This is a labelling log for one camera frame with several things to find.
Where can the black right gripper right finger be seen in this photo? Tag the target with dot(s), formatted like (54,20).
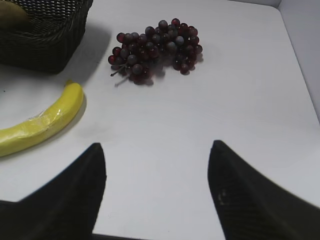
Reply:
(252,207)

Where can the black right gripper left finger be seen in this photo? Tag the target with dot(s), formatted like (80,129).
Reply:
(66,208)

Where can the yellow mango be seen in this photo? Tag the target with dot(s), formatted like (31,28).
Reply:
(12,16)

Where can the dark woven wicker basket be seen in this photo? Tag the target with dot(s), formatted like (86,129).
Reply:
(56,30)

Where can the yellow banana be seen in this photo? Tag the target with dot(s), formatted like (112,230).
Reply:
(43,126)

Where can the purple grape bunch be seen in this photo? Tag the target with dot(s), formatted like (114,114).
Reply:
(141,56)

